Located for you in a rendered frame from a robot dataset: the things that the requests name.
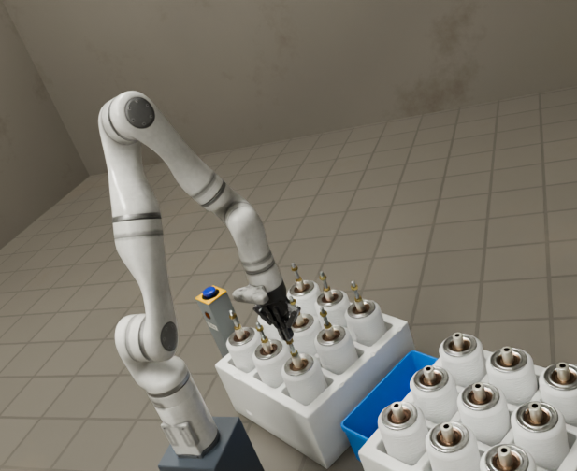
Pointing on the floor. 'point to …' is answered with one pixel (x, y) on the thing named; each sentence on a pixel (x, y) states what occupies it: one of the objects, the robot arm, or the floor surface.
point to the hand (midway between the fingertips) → (285, 332)
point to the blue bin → (393, 388)
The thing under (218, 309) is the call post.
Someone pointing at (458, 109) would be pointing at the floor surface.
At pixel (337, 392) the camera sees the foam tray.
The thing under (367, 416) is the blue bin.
